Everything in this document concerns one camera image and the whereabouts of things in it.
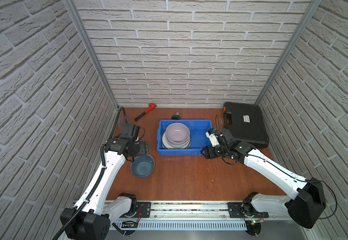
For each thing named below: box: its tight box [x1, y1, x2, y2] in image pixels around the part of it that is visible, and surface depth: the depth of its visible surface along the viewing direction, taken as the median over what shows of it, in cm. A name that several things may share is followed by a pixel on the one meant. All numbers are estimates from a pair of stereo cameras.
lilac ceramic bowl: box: [165, 122, 191, 145], surface depth 94 cm
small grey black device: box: [171, 112, 182, 120], surface depth 115 cm
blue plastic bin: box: [157, 119, 213, 156], surface depth 94 cm
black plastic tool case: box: [223, 101, 269, 149], surface depth 105 cm
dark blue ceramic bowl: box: [130, 154, 155, 178], surface depth 88 cm
